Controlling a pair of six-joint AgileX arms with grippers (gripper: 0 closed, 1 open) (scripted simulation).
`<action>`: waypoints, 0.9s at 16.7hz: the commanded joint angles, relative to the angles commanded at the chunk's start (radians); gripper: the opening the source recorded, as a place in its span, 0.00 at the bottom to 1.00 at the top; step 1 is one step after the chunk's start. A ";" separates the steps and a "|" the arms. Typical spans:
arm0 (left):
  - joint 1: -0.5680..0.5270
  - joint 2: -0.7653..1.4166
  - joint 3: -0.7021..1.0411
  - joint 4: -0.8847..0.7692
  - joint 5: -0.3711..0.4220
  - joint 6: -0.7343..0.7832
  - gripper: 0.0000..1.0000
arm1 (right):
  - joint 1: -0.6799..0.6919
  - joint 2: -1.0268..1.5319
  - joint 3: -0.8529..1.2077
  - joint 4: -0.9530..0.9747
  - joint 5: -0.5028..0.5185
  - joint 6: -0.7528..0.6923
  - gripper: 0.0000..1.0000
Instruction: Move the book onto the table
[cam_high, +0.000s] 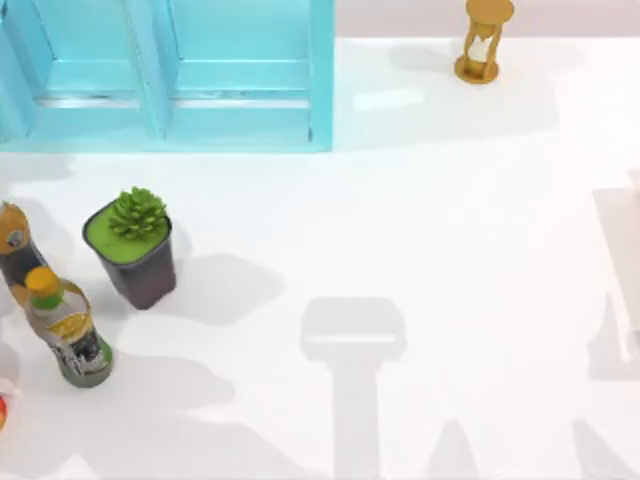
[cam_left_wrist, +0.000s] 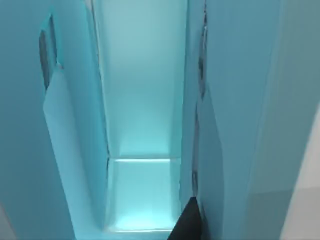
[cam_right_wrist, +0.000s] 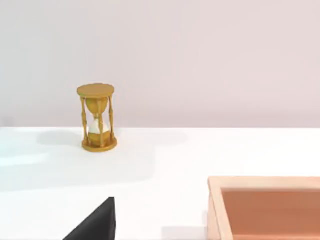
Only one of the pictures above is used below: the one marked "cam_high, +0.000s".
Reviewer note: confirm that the orange and black bottle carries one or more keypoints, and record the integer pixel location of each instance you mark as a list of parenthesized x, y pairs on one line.
[(20, 250)]

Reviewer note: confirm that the green plant in dark pot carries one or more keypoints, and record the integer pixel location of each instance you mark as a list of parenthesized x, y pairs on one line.
[(132, 255)]

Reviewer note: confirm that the light blue rack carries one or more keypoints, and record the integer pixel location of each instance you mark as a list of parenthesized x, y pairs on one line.
[(240, 115)]

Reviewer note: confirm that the golden hourglass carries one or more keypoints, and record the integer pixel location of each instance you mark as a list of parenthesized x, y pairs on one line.
[(479, 50)]

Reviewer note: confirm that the green bottle with yellow cap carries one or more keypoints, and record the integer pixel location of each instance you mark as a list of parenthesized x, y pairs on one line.
[(75, 340)]

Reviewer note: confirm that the red and orange object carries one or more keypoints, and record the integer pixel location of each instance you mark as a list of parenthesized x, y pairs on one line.
[(2, 412)]

